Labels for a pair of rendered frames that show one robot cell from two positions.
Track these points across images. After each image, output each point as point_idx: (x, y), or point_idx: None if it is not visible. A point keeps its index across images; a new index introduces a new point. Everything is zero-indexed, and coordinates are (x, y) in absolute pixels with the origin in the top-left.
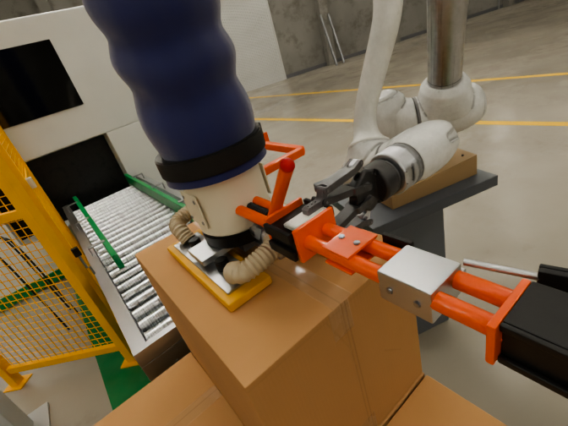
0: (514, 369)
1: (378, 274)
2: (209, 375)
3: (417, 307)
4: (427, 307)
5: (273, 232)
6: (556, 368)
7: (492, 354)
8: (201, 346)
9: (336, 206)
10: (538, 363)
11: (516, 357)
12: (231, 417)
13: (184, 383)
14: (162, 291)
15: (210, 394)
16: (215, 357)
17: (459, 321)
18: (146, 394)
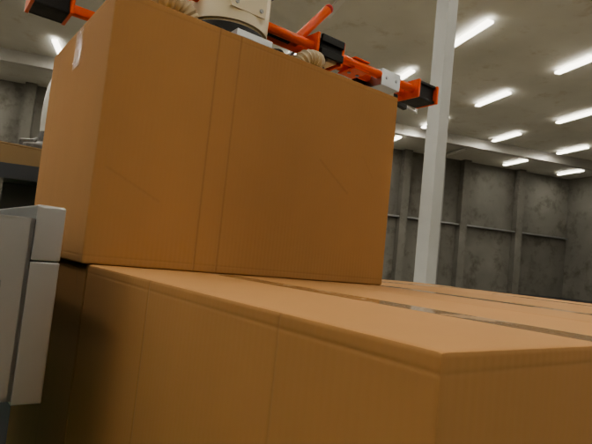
0: (421, 98)
1: (383, 69)
2: (195, 256)
3: (396, 82)
4: (399, 82)
5: (332, 40)
6: (426, 93)
7: (419, 91)
8: (311, 113)
9: (36, 177)
10: (424, 93)
11: (419, 94)
12: (272, 277)
13: (173, 272)
14: (247, 48)
15: (220, 274)
16: (359, 96)
17: (407, 85)
18: (158, 276)
